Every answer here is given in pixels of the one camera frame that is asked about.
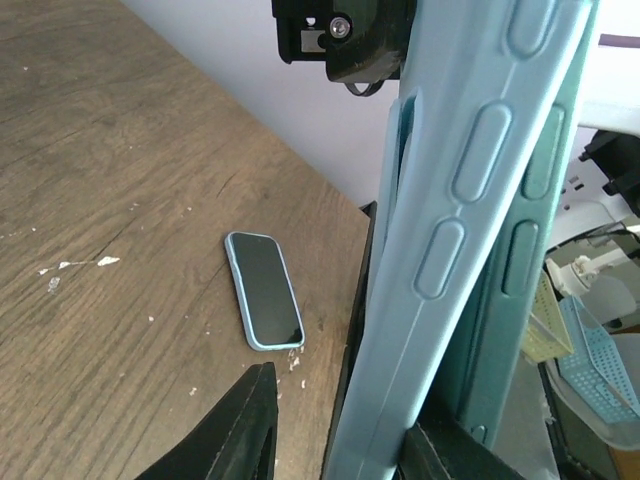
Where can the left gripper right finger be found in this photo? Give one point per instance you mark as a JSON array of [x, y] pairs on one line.
[[445, 451]]

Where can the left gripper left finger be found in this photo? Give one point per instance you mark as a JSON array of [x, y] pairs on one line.
[[236, 439]]

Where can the black enclosure frame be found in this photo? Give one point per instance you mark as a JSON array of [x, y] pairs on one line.
[[355, 327]]

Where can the blue perforated basket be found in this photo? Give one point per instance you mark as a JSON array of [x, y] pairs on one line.
[[595, 370]]

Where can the phone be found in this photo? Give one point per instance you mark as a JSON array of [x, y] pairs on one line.
[[269, 311], [479, 81]]

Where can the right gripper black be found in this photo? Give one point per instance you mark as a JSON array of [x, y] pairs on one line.
[[356, 40]]

